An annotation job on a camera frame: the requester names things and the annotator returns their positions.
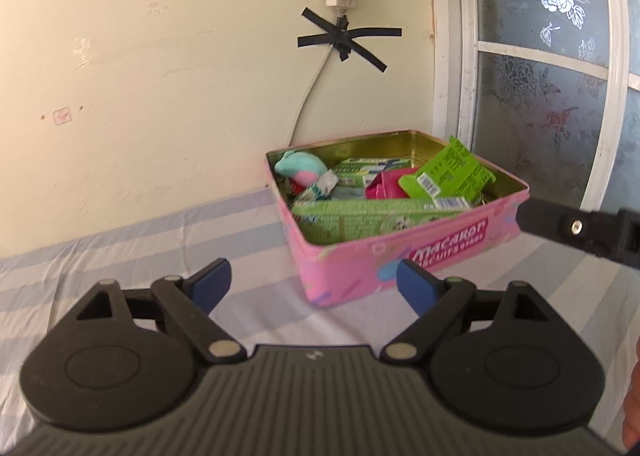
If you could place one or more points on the striped bed sheet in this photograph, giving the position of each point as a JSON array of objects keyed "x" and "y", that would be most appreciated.
[{"x": 125, "y": 251}]

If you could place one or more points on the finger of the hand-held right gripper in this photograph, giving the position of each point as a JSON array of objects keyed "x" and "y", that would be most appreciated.
[{"x": 560, "y": 223}]

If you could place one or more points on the green white printed box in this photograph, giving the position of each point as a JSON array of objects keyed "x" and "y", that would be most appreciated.
[{"x": 372, "y": 168}]

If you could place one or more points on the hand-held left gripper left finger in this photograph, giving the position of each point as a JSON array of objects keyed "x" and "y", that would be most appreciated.
[{"x": 210, "y": 283}]

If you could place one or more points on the white framed frosted window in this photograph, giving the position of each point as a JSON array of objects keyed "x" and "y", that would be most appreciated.
[{"x": 540, "y": 60}]

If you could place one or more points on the green box with blue end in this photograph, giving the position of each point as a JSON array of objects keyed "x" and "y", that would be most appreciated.
[{"x": 360, "y": 216}]

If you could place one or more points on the small green white packet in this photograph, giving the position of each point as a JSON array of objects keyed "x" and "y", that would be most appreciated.
[{"x": 320, "y": 188}]

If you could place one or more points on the magenta cloth pouch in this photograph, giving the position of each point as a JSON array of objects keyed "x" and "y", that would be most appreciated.
[{"x": 382, "y": 186}]

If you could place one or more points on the pink tin box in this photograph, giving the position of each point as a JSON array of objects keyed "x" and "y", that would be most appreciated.
[{"x": 400, "y": 256}]

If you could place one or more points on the teal cloth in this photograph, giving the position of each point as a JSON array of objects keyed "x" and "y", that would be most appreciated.
[{"x": 347, "y": 192}]

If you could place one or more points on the black tape cross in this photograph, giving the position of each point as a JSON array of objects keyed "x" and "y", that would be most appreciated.
[{"x": 342, "y": 38}]

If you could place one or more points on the bright green carton box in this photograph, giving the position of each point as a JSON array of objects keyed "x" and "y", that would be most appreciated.
[{"x": 447, "y": 170}]

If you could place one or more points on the teal plush toy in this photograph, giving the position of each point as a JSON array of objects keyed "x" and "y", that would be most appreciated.
[{"x": 300, "y": 166}]

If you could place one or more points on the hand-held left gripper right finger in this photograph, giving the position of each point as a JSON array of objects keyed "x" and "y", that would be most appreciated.
[{"x": 417, "y": 283}]

